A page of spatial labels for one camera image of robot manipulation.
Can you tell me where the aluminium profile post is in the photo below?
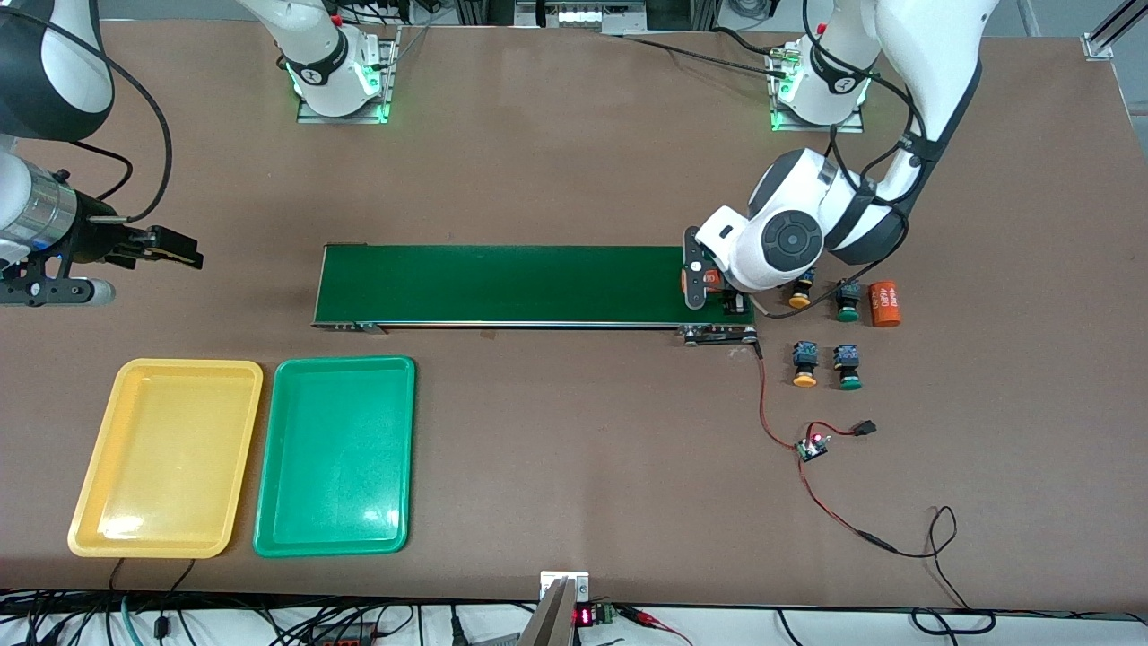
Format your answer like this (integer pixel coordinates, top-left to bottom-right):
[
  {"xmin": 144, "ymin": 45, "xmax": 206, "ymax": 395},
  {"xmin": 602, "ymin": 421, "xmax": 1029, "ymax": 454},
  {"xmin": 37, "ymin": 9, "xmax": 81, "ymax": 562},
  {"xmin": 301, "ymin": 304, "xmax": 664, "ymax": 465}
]
[{"xmin": 1083, "ymin": 0, "xmax": 1148, "ymax": 62}]

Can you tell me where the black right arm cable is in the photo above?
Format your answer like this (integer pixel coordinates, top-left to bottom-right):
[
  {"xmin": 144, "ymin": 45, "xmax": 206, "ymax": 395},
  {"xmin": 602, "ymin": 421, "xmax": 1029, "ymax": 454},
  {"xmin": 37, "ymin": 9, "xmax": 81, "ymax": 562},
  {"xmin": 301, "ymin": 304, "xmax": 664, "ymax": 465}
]
[{"xmin": 0, "ymin": 7, "xmax": 173, "ymax": 223}]

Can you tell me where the red black conveyor cable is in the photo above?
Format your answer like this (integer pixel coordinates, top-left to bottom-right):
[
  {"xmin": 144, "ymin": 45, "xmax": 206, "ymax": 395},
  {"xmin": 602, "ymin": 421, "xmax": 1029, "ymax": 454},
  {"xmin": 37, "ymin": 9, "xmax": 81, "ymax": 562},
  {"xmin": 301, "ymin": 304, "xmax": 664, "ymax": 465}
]
[{"xmin": 756, "ymin": 344, "xmax": 804, "ymax": 450}]

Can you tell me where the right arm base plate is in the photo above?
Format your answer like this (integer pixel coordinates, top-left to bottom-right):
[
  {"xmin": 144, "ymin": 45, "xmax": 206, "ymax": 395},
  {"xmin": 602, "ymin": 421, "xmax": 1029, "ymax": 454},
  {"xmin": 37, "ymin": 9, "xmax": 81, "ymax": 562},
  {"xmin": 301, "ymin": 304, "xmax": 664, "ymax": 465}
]
[{"xmin": 296, "ymin": 27, "xmax": 400, "ymax": 125}]

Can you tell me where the red black power lead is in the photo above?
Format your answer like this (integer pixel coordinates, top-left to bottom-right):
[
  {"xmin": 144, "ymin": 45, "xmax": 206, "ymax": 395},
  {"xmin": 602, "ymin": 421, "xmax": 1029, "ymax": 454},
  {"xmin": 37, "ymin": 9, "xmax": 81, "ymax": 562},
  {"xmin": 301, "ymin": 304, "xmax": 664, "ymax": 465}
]
[{"xmin": 798, "ymin": 458, "xmax": 996, "ymax": 633}]

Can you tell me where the green belt conveyor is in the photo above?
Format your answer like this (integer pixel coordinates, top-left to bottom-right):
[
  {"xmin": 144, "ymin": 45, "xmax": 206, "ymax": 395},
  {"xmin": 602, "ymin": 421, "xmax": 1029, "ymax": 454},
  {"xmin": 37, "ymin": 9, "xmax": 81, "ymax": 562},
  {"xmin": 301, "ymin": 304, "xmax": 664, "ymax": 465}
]
[{"xmin": 311, "ymin": 242, "xmax": 763, "ymax": 346}]

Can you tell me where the red clip lead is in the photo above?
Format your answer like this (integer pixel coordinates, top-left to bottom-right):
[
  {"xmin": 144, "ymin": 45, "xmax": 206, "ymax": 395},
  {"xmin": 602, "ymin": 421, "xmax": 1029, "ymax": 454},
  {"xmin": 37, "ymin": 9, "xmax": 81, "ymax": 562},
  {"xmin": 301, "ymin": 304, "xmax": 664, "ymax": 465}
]
[{"xmin": 619, "ymin": 607, "xmax": 696, "ymax": 646}]

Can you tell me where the silver equipment frame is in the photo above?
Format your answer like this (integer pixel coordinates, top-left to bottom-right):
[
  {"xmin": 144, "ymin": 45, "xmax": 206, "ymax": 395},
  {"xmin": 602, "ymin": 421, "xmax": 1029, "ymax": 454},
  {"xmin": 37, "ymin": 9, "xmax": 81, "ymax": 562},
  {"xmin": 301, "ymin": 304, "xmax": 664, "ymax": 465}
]
[{"xmin": 453, "ymin": 0, "xmax": 718, "ymax": 37}]

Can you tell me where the yellow plastic tray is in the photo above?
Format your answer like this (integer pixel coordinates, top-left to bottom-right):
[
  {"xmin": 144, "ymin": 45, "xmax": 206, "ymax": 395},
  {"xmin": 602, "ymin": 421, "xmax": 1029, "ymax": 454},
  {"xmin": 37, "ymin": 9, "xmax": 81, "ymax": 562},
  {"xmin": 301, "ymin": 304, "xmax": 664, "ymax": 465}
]
[{"xmin": 67, "ymin": 359, "xmax": 265, "ymax": 559}]

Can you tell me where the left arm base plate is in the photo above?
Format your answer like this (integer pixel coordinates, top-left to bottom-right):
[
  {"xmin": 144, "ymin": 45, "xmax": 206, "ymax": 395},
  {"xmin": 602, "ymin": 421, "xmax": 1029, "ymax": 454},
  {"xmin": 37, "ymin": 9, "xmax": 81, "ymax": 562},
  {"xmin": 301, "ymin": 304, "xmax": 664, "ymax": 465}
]
[{"xmin": 767, "ymin": 45, "xmax": 866, "ymax": 134}]

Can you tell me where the grey metal camera mount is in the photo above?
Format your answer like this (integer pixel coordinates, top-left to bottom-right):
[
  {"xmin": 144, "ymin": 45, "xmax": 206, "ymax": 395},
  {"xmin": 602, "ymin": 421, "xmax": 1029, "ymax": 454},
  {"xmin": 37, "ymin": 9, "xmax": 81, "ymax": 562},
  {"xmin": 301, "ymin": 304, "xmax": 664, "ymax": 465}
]
[{"xmin": 518, "ymin": 571, "xmax": 591, "ymax": 646}]

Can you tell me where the green plastic tray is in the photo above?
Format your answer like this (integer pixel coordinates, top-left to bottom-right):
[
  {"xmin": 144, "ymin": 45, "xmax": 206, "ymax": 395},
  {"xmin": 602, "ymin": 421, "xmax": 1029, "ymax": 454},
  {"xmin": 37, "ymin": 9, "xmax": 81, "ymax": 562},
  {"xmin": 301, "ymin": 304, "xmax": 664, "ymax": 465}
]
[{"xmin": 253, "ymin": 356, "xmax": 418, "ymax": 558}]

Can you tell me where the black plug on red lead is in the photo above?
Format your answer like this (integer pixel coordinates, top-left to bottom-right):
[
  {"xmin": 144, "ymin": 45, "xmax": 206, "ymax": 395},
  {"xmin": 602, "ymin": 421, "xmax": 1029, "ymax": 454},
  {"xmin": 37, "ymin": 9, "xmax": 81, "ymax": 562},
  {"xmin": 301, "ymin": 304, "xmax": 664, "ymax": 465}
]
[{"xmin": 807, "ymin": 418, "xmax": 878, "ymax": 442}]

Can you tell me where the black cable on table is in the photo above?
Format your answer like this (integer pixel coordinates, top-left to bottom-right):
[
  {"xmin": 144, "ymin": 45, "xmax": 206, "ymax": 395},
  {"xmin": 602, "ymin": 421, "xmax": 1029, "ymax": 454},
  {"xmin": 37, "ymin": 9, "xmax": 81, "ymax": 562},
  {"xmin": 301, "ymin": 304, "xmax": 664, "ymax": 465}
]
[{"xmin": 619, "ymin": 27, "xmax": 790, "ymax": 82}]

